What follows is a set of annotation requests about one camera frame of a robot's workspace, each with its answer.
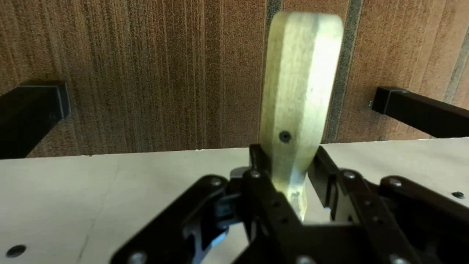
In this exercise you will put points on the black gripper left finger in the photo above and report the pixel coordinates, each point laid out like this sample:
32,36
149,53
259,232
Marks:
228,220

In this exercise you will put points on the black right bracket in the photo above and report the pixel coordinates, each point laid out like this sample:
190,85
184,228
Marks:
425,112

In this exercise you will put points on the beige foosball table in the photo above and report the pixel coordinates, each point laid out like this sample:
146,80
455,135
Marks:
96,195

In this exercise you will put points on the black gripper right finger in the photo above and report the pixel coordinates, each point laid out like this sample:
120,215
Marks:
389,220

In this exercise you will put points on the black bracket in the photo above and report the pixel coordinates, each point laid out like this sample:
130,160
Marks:
29,118
425,112

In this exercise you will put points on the black left bracket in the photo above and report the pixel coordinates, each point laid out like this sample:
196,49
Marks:
29,118

